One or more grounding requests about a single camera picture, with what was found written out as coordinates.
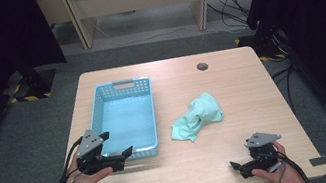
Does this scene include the mint green cloth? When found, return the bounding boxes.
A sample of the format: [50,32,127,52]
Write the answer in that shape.
[163,89,229,147]

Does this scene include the grey table cable grommet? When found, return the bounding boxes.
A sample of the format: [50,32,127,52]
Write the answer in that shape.
[195,60,210,73]

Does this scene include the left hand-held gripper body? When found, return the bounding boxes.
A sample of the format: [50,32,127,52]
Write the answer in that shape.
[71,123,129,179]

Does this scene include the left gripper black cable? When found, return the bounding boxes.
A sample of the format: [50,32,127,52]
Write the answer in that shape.
[41,135,93,183]

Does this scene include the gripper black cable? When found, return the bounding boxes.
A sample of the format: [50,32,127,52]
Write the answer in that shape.
[41,135,93,183]
[272,145,311,183]

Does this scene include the black cables beside table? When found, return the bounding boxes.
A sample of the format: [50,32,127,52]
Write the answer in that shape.
[268,60,305,118]

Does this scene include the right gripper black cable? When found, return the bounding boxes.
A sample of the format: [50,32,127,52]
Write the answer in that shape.
[272,145,311,183]

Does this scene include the light blue plastic basket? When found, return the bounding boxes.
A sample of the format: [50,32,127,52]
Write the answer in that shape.
[82,74,165,168]

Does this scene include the thin white floor cable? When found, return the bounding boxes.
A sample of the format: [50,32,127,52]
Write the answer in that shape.
[82,0,244,58]

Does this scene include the yellow black hazard tape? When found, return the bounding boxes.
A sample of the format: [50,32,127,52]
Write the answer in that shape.
[9,90,53,106]
[234,29,290,70]

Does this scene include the black metal stand base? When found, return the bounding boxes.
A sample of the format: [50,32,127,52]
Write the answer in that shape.
[0,62,62,106]

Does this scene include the person's right hand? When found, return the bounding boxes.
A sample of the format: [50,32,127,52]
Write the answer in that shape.
[246,137,301,183]

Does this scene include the grey tape strip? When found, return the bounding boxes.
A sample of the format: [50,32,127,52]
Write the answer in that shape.
[308,155,326,171]

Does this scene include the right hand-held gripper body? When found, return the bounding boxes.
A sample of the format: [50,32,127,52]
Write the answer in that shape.
[233,128,289,180]

